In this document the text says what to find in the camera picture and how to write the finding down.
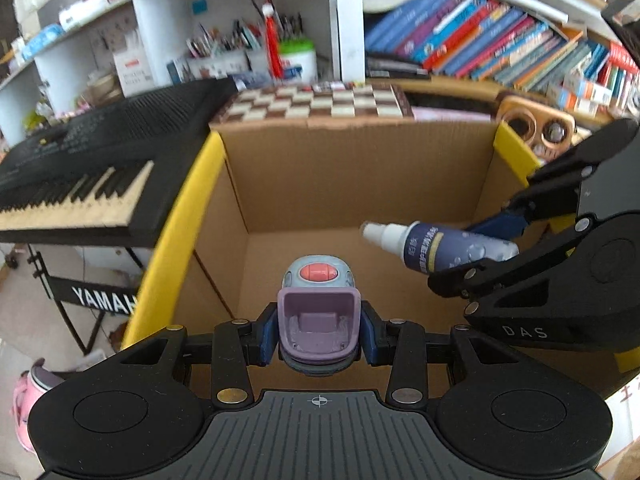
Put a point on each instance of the dark blue spray bottle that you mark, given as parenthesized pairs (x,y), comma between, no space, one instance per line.
(450,247)

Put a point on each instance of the black electronic keyboard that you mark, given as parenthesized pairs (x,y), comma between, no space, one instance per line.
(100,135)

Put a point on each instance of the black keyboard stand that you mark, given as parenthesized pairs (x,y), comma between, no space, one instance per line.
(100,300)

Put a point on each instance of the blue wall card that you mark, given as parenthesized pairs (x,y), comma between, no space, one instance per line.
(201,6)

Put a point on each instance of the purple and grey toy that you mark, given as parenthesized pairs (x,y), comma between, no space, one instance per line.
(317,320)

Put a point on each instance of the row of colourful books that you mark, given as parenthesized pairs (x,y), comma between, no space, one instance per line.
(475,35)

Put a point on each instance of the white pen holder with pens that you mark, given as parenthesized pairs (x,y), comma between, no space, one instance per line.
(220,57)

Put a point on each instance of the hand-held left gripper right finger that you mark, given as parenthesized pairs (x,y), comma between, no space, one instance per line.
(371,336)

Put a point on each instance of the cardboard box with yellow tape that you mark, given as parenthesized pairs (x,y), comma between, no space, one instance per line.
(350,180)

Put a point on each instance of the red tassel ornament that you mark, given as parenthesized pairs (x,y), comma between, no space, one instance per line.
(272,35)

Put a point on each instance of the white shelf unit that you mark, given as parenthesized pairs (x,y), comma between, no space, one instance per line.
(345,20)

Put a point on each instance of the black flat case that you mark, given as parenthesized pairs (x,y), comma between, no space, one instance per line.
(395,67)

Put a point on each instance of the brown wooden toy radio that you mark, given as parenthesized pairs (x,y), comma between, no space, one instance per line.
(530,122)

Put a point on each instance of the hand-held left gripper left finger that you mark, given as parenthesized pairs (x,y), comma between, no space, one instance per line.
(267,336)

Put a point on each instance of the blue tissue pack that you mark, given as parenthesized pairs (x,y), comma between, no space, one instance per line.
(42,40)

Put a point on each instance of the brown and white chessboard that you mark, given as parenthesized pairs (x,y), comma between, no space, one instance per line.
(310,102)

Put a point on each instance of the white tub with green lid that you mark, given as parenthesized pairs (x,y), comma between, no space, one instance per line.
(299,62)

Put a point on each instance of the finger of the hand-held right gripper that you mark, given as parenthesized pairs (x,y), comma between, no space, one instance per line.
(480,280)
(500,226)

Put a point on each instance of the flat white box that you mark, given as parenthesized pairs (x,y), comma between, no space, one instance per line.
(82,15)

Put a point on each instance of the white box with red label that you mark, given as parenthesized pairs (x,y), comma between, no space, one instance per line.
(132,75)

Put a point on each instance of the pink bag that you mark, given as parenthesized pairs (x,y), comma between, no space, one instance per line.
(30,400)

